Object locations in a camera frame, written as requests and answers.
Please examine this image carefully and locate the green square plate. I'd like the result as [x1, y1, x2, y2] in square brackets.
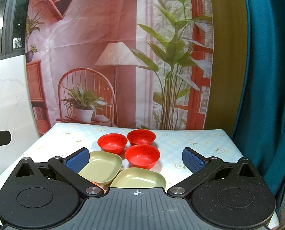
[79, 151, 122, 185]
[110, 168, 166, 188]

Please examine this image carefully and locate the orange square plate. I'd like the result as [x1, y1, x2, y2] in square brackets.
[90, 181, 106, 193]

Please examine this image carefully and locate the red bowl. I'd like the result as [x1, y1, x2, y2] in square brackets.
[127, 129, 156, 145]
[125, 144, 160, 170]
[97, 133, 127, 155]

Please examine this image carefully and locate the red bowl front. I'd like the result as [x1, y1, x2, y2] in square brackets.
[125, 144, 160, 170]

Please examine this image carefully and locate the teal curtain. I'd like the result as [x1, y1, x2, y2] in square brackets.
[232, 0, 285, 204]

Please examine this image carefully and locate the printed room backdrop cloth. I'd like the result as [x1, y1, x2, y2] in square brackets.
[26, 0, 213, 135]

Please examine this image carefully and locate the dark window frame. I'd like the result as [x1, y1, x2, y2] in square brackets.
[0, 0, 29, 60]

